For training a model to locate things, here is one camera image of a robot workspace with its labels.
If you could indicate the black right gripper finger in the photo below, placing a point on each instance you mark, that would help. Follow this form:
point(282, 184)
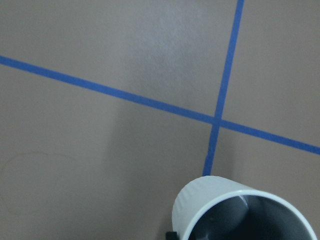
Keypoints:
point(171, 235)

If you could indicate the white mug grey inside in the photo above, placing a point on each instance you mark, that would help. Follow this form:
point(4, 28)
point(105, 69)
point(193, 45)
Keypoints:
point(216, 208)

